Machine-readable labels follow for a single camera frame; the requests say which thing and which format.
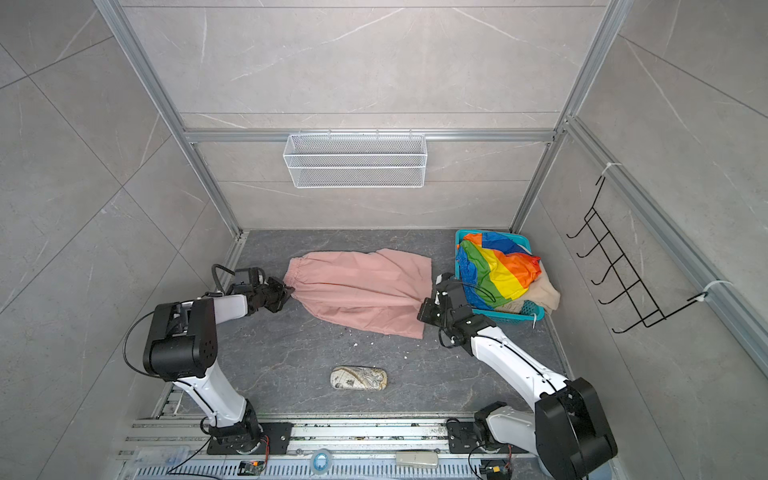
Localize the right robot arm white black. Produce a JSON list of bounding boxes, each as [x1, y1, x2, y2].
[[418, 274, 618, 479]]

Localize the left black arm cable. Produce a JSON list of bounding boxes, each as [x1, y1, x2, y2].
[[211, 263, 238, 295]]

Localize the teal plastic basket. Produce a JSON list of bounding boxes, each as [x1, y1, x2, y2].
[[455, 229, 551, 322]]

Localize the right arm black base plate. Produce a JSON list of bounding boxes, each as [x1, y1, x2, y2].
[[445, 418, 526, 454]]

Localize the beige shorts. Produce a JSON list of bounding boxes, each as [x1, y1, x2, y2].
[[495, 263, 561, 316]]

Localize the white remote box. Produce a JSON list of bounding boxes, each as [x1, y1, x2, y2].
[[395, 450, 439, 469]]

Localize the pink shorts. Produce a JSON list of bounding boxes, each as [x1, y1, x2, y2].
[[284, 249, 432, 339]]

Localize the black wire hook rack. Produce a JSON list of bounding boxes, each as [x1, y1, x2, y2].
[[566, 175, 710, 335]]

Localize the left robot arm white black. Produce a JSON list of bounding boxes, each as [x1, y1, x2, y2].
[[142, 264, 294, 454]]

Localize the blue tape roll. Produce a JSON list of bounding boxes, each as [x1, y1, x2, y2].
[[310, 449, 333, 475]]

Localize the small green circuit board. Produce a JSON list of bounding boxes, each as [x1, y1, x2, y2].
[[237, 460, 268, 476]]

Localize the right small circuit board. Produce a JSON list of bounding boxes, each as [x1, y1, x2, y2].
[[478, 460, 513, 480]]

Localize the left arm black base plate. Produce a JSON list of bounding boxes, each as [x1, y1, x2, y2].
[[206, 422, 294, 455]]

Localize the aluminium mounting rail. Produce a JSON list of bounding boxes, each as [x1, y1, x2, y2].
[[112, 414, 547, 479]]

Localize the white wire mesh shelf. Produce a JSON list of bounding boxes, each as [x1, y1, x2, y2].
[[283, 133, 428, 189]]

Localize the rainbow striped shorts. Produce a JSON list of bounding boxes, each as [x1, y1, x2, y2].
[[456, 232, 541, 310]]

